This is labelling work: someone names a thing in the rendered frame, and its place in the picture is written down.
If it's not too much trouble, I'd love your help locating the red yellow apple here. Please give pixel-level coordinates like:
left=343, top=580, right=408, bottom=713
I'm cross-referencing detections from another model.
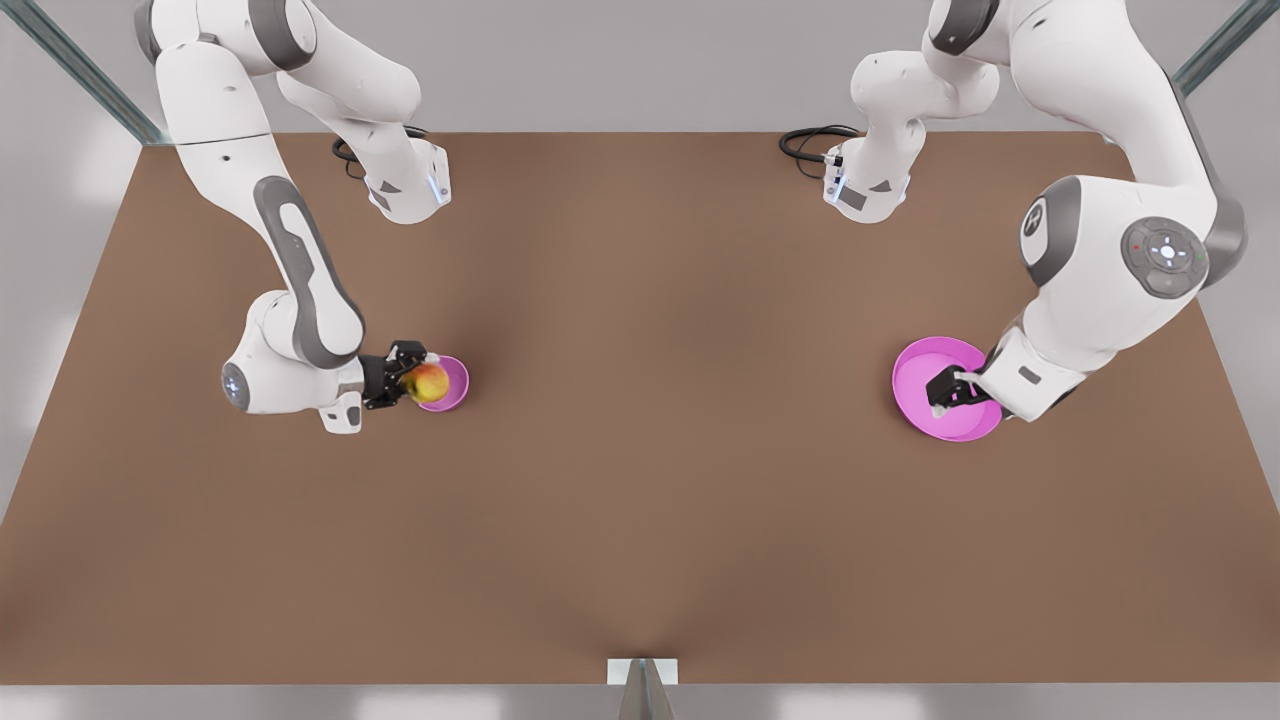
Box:
left=404, top=362, right=450, bottom=405

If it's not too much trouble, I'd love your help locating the pink plate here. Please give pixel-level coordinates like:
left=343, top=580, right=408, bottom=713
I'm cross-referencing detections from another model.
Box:
left=892, top=336, right=1003, bottom=443

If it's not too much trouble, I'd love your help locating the pink bowl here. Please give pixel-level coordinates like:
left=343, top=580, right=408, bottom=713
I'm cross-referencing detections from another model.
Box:
left=416, top=355, right=470, bottom=413

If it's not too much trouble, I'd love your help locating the black cable loop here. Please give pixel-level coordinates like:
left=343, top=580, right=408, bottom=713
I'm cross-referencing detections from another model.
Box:
left=332, top=126, right=431, bottom=181
left=779, top=125, right=863, bottom=181

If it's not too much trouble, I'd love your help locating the silver frame post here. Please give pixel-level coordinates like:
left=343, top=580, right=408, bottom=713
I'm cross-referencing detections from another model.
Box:
left=608, top=658, right=679, bottom=720
left=1172, top=0, right=1280, bottom=97
left=0, top=0, right=173, bottom=147

